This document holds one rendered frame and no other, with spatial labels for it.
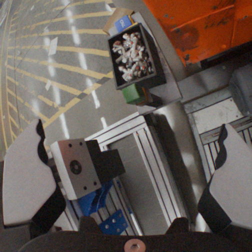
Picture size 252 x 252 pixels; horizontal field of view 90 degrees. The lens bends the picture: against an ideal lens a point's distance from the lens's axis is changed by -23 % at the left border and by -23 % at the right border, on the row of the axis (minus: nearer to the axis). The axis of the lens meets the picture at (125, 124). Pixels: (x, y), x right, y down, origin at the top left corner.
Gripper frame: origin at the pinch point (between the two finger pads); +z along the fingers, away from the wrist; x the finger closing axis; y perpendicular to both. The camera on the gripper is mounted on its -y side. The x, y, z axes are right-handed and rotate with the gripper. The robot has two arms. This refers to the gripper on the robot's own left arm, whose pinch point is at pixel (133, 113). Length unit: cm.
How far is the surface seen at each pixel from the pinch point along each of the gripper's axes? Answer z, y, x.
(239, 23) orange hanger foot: 22.6, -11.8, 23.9
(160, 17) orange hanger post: 16.0, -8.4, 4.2
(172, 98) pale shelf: 39.5, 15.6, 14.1
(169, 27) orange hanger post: 18.8, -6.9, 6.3
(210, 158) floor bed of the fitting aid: 49, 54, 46
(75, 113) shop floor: 110, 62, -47
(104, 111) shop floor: 97, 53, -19
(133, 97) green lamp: 24.1, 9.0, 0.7
